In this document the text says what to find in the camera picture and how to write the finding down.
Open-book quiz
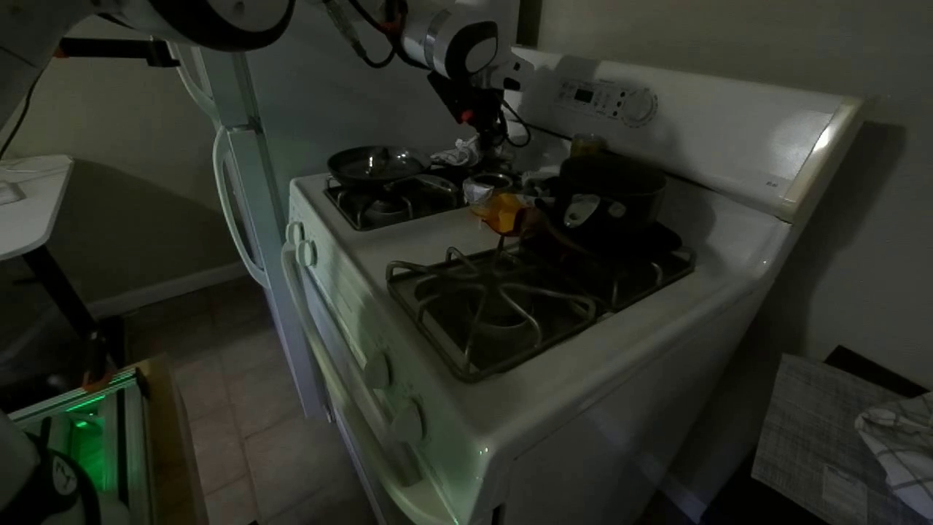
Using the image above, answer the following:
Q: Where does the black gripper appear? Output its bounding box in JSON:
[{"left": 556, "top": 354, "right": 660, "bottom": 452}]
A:
[{"left": 424, "top": 65, "right": 514, "bottom": 158}]

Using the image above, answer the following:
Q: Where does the black frying pan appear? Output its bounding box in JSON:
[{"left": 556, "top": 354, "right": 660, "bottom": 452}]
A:
[{"left": 327, "top": 144, "right": 460, "bottom": 189}]

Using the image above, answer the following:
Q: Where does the small metal cup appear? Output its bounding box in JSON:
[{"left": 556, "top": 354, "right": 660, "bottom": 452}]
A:
[{"left": 460, "top": 170, "right": 518, "bottom": 207}]

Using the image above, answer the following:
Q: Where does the small orange container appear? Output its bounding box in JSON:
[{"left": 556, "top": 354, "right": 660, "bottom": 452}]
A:
[{"left": 481, "top": 189, "right": 534, "bottom": 239}]

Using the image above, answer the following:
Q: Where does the black burner grate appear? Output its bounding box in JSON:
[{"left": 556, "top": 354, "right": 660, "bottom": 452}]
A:
[
  {"left": 384, "top": 228, "right": 696, "bottom": 385},
  {"left": 322, "top": 164, "right": 469, "bottom": 233}
]

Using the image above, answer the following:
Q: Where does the black cooking pot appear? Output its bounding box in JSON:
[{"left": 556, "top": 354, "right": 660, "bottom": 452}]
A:
[{"left": 552, "top": 156, "right": 670, "bottom": 245}]

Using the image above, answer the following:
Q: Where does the white refrigerator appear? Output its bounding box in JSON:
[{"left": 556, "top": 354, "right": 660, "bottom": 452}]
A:
[{"left": 144, "top": 0, "right": 534, "bottom": 422}]

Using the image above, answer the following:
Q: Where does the white GE gas stove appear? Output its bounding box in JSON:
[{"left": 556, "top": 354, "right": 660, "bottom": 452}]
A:
[{"left": 281, "top": 42, "right": 870, "bottom": 525}]

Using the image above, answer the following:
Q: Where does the black tripod bar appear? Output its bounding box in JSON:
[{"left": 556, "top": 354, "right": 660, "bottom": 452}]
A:
[{"left": 56, "top": 36, "right": 185, "bottom": 71}]

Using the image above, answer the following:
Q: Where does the gridded paper sheet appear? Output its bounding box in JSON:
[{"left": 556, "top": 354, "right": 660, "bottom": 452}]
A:
[{"left": 753, "top": 354, "right": 913, "bottom": 525}]

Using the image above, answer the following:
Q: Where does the wooden board edge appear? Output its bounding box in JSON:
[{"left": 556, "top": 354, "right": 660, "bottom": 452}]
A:
[{"left": 135, "top": 357, "right": 212, "bottom": 525}]

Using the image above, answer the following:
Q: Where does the white table with black leg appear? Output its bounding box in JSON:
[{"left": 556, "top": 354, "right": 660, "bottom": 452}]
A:
[{"left": 0, "top": 156, "right": 128, "bottom": 392}]

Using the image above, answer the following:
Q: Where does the checked cloth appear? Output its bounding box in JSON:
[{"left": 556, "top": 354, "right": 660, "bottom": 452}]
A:
[{"left": 854, "top": 392, "right": 933, "bottom": 523}]

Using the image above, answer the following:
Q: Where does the green-lit robot stand frame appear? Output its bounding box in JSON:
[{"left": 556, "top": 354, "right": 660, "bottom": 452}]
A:
[{"left": 8, "top": 363, "right": 158, "bottom": 525}]

